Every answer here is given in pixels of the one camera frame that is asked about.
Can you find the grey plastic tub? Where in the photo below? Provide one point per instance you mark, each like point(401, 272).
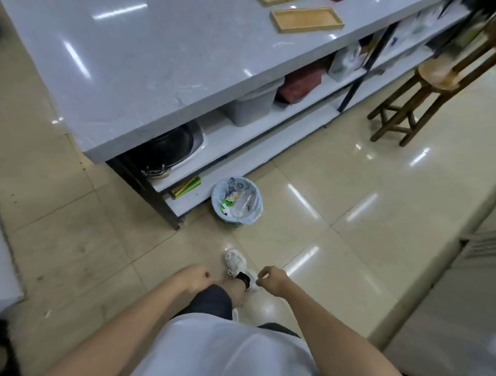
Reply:
point(252, 106)

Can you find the person's left leg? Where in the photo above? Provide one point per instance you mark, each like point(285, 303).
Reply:
point(232, 290)

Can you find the person's right forearm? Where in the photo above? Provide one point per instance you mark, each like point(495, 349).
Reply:
point(329, 341)

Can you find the steel undercounter fridge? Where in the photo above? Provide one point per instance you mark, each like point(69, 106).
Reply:
point(445, 329)

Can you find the white lower table shelf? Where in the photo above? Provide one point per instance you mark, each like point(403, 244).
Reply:
point(240, 139)

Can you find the person's right hand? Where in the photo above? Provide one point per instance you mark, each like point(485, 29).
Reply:
point(275, 281)

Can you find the white induction cooker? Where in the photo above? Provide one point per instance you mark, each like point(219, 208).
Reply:
point(199, 143)

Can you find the person's left hand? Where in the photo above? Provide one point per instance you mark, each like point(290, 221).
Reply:
point(191, 279)

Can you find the person's black shorts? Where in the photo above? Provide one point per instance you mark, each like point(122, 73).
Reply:
point(211, 304)

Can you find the grey marble table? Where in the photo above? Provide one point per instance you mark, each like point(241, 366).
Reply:
point(155, 58)

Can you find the trash bin with blue liner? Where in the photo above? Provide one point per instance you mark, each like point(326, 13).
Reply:
point(216, 193)

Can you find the person's left white shoe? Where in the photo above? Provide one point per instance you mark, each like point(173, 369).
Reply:
point(236, 261)

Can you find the person's left forearm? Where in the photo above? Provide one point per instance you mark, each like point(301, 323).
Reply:
point(124, 333)

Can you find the wooden bar stool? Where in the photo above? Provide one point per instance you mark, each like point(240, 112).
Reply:
point(438, 73)

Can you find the person's light grey shirt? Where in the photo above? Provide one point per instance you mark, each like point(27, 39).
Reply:
point(224, 348)

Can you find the dark red bag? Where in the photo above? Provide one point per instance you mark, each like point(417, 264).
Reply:
point(302, 83)

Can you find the green and yellow box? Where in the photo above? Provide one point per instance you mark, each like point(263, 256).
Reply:
point(186, 186)

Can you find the wooden serving tray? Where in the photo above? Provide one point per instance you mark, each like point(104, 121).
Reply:
point(306, 19)
point(275, 2)

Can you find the black wok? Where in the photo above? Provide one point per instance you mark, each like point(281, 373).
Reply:
point(166, 149)

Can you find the white carton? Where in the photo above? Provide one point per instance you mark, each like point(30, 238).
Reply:
point(418, 23)

